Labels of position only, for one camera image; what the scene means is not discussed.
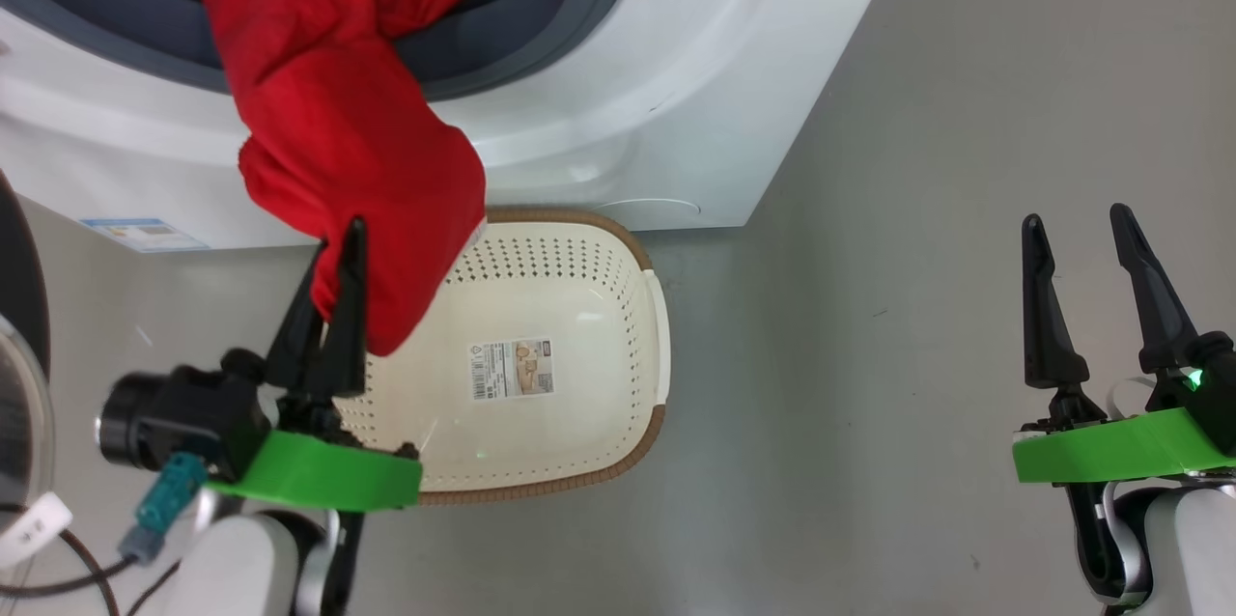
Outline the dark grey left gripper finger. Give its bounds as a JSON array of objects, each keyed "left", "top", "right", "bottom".
[
  {"left": 263, "top": 242, "right": 335, "bottom": 395},
  {"left": 322, "top": 216, "right": 370, "bottom": 398}
]

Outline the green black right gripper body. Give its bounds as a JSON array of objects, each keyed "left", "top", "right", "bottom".
[{"left": 1012, "top": 389, "right": 1236, "bottom": 485}]

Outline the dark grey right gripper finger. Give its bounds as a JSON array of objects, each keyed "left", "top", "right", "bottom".
[
  {"left": 1021, "top": 213, "right": 1092, "bottom": 393},
  {"left": 1109, "top": 203, "right": 1203, "bottom": 376}
]

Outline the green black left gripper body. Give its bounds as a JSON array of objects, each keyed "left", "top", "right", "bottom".
[{"left": 205, "top": 392, "right": 423, "bottom": 513}]

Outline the red garment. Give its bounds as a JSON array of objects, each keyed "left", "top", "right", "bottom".
[{"left": 186, "top": 0, "right": 513, "bottom": 358}]

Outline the dark grey washing machine door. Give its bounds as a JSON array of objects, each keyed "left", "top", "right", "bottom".
[{"left": 0, "top": 170, "right": 57, "bottom": 540}]

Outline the paper sticker inside basket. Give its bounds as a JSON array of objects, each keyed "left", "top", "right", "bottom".
[{"left": 467, "top": 337, "right": 556, "bottom": 403}]

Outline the cream perforated laundry basket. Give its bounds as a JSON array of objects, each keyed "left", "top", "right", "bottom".
[{"left": 333, "top": 207, "right": 669, "bottom": 506}]

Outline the white front-load washing machine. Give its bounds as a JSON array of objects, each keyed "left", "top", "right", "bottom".
[{"left": 0, "top": 0, "right": 913, "bottom": 253}]

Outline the blue white energy label sticker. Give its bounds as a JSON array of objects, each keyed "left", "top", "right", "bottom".
[{"left": 79, "top": 217, "right": 211, "bottom": 254}]

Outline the white flat ribbon cable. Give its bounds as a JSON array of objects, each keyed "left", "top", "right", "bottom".
[{"left": 1104, "top": 375, "right": 1160, "bottom": 422}]

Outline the teal cable connector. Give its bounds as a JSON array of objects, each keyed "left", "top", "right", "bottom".
[{"left": 118, "top": 452, "right": 209, "bottom": 567}]

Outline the thin black cable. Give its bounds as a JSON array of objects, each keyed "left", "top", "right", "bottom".
[
  {"left": 0, "top": 558, "right": 136, "bottom": 598},
  {"left": 53, "top": 527, "right": 122, "bottom": 616}
]

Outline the white cable tag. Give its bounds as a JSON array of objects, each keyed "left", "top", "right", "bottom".
[{"left": 0, "top": 492, "right": 73, "bottom": 569}]

